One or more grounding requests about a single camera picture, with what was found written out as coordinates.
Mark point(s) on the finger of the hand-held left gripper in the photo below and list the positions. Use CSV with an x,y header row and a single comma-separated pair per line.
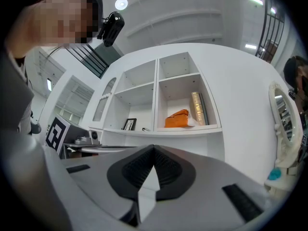
x,y
106,149

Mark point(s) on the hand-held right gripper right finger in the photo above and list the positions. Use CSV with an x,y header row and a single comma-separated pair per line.
x,y
207,177

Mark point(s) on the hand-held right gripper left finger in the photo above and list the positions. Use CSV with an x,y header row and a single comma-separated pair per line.
x,y
96,174

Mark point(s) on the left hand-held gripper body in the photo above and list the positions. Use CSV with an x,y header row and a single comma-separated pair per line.
x,y
56,136

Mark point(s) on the orange pouch bag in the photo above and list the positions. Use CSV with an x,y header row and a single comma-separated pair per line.
x,y
176,120

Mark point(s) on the arched glass cabinet door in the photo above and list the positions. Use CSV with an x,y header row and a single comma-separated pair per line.
x,y
103,105

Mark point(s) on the black eyeglasses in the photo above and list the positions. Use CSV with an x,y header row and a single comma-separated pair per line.
x,y
146,129

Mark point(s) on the person's grey shirt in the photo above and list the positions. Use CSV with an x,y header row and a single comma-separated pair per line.
x,y
12,95

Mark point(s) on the teal cloth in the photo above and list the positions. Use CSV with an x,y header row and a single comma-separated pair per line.
x,y
274,174

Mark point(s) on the gold box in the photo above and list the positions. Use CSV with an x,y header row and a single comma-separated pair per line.
x,y
198,108

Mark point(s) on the dark stair railing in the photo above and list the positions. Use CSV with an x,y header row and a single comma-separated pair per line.
x,y
91,59

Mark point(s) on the white dressing table with mirror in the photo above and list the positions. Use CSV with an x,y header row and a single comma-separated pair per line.
x,y
286,133

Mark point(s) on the person's face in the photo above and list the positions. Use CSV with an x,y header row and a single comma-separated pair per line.
x,y
60,20

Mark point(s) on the strip ceiling light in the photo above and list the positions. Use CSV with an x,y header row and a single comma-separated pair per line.
x,y
251,46
255,0

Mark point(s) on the round ceiling light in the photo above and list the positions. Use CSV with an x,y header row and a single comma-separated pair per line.
x,y
121,4

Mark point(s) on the black balcony railing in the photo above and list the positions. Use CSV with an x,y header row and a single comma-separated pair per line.
x,y
269,32

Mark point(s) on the black picture frame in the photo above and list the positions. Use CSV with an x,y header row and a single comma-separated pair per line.
x,y
130,124

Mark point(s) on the white wall shelf unit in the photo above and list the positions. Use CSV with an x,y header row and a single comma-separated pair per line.
x,y
168,141

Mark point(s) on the black head camera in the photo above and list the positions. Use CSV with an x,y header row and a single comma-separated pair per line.
x,y
111,29

